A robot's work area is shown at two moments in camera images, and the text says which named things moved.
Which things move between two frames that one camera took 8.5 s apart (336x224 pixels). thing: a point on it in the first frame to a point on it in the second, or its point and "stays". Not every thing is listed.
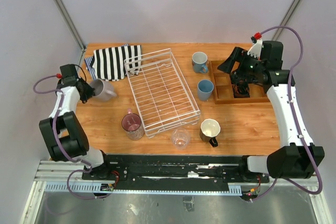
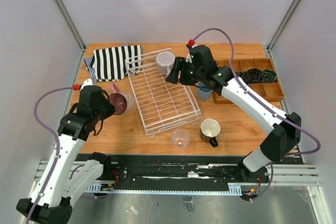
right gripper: (239, 55) to (180, 64)
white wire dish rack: (163, 99) stays
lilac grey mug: (103, 90) to (165, 61)
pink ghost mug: (132, 123) to (123, 103)
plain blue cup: (205, 88) stays
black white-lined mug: (209, 129) stays
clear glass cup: (180, 138) stays
